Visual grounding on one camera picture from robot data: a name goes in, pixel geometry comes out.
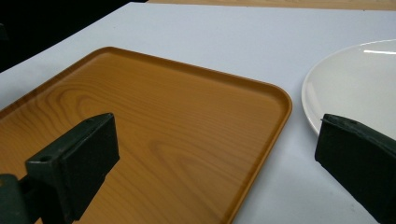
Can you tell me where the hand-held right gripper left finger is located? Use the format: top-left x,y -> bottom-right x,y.
24,112 -> 120,224

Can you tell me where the wood-grain brown tray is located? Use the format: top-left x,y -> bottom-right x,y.
0,46 -> 293,224

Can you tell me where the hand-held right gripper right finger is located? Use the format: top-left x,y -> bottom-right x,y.
314,113 -> 396,224

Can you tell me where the white round plate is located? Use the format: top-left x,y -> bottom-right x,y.
301,38 -> 396,141

